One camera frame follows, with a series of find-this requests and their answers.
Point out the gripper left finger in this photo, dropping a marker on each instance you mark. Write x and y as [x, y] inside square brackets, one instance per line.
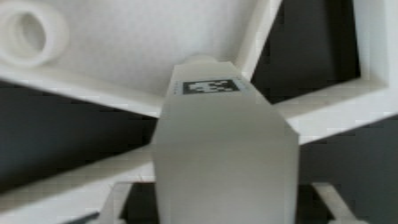
[111, 214]

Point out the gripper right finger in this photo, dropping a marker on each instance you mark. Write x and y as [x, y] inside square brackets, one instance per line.
[344, 216]

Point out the white desk leg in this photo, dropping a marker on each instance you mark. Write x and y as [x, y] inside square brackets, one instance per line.
[225, 150]

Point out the white desk top tray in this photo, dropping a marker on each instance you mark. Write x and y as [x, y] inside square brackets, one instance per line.
[95, 48]

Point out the white front fence bar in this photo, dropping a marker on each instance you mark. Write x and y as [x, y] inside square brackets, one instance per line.
[346, 119]

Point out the white fence bar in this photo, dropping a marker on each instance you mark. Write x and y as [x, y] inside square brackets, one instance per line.
[346, 119]
[378, 39]

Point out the white right fence bar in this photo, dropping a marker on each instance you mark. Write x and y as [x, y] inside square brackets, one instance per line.
[378, 39]

